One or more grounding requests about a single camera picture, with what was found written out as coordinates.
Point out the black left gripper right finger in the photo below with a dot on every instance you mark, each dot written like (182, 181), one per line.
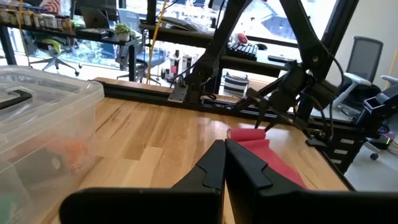
(280, 205)

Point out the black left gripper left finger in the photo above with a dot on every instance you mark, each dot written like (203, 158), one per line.
(186, 202)

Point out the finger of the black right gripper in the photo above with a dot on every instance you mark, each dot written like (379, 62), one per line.
(258, 95)
(281, 117)

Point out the pink elastic bandage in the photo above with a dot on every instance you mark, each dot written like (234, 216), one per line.
(264, 152)

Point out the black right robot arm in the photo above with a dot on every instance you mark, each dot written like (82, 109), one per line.
(311, 40)

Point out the black white striped box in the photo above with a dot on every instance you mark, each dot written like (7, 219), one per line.
(235, 84)

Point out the black keyboard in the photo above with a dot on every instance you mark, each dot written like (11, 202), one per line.
(242, 50)

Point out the black computer mouse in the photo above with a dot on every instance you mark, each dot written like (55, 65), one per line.
(261, 46)

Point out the red white round object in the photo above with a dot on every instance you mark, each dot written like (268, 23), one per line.
(242, 38)

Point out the black drawer cabinet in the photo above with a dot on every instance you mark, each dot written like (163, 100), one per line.
(345, 152)

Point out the black open bin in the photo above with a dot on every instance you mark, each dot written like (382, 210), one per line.
(377, 105)

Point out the black desk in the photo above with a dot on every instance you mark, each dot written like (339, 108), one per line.
(186, 35)

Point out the blue office chair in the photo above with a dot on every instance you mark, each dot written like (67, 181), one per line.
(152, 59)

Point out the orange item in box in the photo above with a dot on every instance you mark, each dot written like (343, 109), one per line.
(76, 154)

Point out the small potted green plant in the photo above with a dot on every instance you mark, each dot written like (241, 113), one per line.
(122, 31)

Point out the clear plastic storage box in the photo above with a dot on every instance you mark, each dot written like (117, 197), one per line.
(46, 124)

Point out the green item in box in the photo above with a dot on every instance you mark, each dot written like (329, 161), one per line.
(6, 208)

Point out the grey laptop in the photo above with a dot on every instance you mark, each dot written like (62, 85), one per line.
(93, 18)

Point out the green grey office chair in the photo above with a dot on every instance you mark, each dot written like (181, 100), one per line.
(53, 53)

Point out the black shelf table with jars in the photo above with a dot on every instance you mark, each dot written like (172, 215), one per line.
(62, 31)

